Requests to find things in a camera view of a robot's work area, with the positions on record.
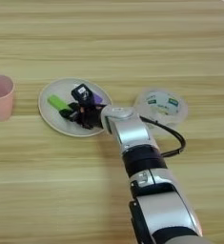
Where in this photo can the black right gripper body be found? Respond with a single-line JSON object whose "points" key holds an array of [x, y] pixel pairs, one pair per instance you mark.
{"points": [[91, 117]]}

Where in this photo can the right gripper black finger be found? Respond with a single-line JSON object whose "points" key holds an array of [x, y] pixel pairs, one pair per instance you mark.
{"points": [[69, 115], [76, 106]]}

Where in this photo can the beige round plate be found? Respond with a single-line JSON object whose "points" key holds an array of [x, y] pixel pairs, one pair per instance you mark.
{"points": [[53, 117]]}

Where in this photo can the green rectangular block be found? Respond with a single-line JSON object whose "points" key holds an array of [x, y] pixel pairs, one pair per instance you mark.
{"points": [[57, 102]]}

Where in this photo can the purple rectangular block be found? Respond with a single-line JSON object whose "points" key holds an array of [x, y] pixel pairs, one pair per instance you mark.
{"points": [[98, 98]]}

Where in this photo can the pink plastic cup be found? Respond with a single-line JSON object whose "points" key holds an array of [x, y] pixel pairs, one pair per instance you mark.
{"points": [[0, 98]]}

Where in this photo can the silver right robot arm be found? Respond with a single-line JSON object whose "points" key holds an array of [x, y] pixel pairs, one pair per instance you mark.
{"points": [[132, 130]]}

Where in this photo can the small black box white label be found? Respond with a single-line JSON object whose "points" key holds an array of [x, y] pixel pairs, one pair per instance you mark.
{"points": [[82, 92]]}

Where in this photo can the clear plastic round container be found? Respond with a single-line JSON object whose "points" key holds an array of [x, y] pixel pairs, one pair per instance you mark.
{"points": [[162, 103]]}

